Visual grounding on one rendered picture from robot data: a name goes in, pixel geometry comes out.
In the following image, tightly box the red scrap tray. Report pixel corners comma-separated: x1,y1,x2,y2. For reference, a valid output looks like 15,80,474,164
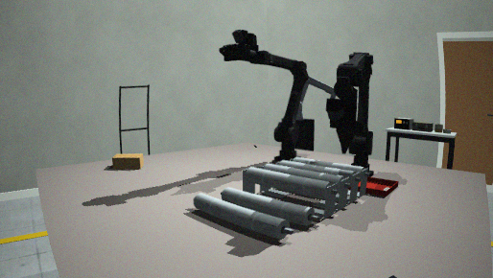
365,177,398,197

